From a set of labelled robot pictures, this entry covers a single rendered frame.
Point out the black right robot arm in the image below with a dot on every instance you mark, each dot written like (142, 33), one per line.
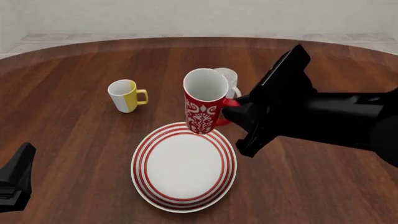
(351, 119)

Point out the white and yellow mug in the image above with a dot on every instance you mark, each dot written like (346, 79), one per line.
(129, 98)

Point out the red patterned mug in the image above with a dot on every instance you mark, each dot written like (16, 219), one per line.
(201, 112)

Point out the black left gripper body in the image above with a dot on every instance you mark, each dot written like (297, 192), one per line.
(12, 199)

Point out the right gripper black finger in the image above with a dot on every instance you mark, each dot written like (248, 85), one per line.
(244, 100)
(241, 116)

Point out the white speckled mug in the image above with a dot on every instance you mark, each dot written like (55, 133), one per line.
(232, 79)

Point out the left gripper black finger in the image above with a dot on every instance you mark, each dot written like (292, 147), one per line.
(19, 165)

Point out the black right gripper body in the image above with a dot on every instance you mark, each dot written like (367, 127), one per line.
(281, 93)

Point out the white plate with red rings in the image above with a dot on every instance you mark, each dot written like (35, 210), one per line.
(183, 168)

